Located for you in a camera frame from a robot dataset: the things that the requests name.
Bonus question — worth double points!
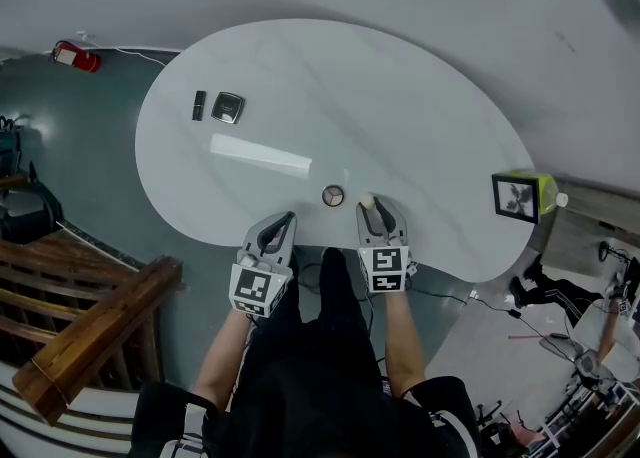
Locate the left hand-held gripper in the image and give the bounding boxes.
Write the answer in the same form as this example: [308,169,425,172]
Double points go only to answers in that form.
[228,210,299,319]

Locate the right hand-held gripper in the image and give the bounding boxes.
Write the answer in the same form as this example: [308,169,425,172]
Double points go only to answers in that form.
[355,196,414,294]

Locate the small round silver tin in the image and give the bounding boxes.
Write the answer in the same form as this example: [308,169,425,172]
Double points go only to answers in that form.
[320,183,347,208]

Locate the square black compact case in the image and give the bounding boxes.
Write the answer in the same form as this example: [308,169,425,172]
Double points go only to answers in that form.
[209,90,247,126]

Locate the person's right forearm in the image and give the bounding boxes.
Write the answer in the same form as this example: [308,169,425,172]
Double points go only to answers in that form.
[382,289,427,398]

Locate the person's left forearm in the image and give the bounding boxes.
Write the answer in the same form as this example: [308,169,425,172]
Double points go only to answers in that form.
[193,308,254,410]

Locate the white round table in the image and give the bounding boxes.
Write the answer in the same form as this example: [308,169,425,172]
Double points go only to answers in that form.
[133,19,537,284]

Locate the person's black trousers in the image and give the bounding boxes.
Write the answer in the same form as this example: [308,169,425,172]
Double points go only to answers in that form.
[249,245,387,348]

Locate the black framed picture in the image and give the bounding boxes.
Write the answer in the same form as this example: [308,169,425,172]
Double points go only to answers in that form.
[490,171,542,226]

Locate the person's black shirt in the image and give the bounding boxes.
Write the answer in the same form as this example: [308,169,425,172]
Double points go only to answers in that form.
[130,325,484,458]

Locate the wooden staircase railing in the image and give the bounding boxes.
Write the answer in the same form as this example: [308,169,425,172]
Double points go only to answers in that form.
[0,225,184,428]

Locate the grey wooden cabinet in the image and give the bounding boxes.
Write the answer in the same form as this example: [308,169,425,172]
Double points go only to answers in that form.
[542,178,640,268]

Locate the black office chair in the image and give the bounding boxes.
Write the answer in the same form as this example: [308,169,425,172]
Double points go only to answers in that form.
[0,160,65,246]

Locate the red fire extinguisher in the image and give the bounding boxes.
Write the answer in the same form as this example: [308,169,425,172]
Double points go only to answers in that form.
[50,39,103,74]

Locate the white power cable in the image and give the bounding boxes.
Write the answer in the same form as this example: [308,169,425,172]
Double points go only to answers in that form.
[83,37,182,68]

